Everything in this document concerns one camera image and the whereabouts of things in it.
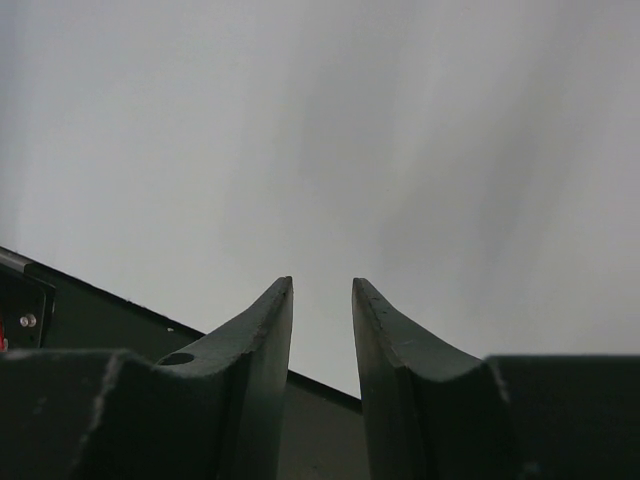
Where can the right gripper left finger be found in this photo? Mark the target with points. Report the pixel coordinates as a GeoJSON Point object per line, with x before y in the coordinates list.
{"type": "Point", "coordinates": [210, 410]}

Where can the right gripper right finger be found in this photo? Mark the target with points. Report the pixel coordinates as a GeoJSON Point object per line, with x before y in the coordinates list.
{"type": "Point", "coordinates": [432, 411]}

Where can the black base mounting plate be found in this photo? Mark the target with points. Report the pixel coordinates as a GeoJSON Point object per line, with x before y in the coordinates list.
{"type": "Point", "coordinates": [323, 431]}

